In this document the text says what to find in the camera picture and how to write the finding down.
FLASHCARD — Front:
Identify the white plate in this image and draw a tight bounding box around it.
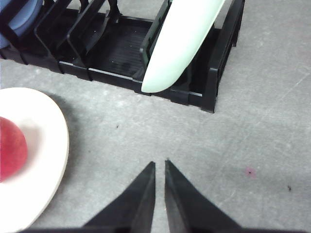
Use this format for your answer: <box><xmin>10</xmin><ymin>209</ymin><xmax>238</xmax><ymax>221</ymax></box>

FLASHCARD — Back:
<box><xmin>0</xmin><ymin>87</ymin><xmax>70</xmax><ymax>233</ymax></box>

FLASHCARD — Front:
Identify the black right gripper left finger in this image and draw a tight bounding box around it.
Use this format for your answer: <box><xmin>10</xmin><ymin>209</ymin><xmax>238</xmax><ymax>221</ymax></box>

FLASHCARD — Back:
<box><xmin>83</xmin><ymin>161</ymin><xmax>156</xmax><ymax>233</ymax></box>

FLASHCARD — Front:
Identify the black dish rack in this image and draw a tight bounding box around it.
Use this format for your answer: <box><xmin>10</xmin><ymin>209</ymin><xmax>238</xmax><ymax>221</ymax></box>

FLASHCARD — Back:
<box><xmin>0</xmin><ymin>0</ymin><xmax>245</xmax><ymax>113</ymax></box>

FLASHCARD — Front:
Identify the blue plate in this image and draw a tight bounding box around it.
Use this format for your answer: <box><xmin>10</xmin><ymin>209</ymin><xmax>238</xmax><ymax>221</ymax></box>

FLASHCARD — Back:
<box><xmin>0</xmin><ymin>0</ymin><xmax>43</xmax><ymax>49</ymax></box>

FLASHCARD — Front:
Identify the green plate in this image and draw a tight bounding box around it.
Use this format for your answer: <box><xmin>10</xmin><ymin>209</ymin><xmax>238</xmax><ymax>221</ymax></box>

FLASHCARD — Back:
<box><xmin>141</xmin><ymin>0</ymin><xmax>225</xmax><ymax>93</ymax></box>

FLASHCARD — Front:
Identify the red pomegranate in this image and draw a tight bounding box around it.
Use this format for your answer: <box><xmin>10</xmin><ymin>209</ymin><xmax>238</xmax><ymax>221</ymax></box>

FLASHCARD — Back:
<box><xmin>0</xmin><ymin>116</ymin><xmax>28</xmax><ymax>183</ymax></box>

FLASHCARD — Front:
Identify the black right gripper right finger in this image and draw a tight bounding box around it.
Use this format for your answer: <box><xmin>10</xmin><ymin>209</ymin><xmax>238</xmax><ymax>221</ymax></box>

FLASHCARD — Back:
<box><xmin>164</xmin><ymin>160</ymin><xmax>243</xmax><ymax>233</ymax></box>

